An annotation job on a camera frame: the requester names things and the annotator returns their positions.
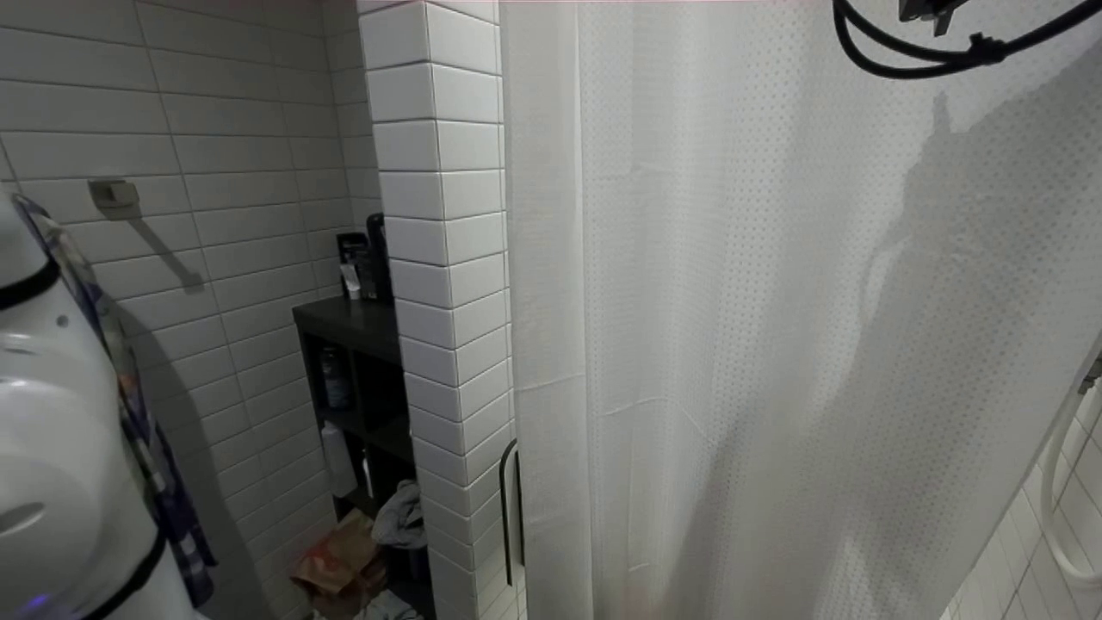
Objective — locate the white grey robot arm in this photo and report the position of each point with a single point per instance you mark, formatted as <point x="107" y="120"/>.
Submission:
<point x="77" y="539"/>

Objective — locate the dark shelf cabinet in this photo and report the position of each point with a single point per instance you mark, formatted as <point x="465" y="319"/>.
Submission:
<point x="362" y="423"/>

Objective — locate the tall dark green bottle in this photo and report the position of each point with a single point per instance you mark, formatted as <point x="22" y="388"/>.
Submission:
<point x="376" y="258"/>

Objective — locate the metal towel bar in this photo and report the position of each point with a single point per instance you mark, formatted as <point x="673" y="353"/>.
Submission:
<point x="120" y="200"/>

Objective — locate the white shower curtain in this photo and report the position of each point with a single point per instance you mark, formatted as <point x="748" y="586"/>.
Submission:
<point x="789" y="332"/>

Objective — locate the striped blue green towel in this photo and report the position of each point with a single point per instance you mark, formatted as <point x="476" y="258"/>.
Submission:
<point x="145" y="444"/>

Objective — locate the crumpled grey cloth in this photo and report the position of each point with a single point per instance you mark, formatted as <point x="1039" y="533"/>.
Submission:
<point x="401" y="518"/>

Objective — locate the black door handle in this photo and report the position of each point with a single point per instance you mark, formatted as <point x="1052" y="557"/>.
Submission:
<point x="510" y="513"/>

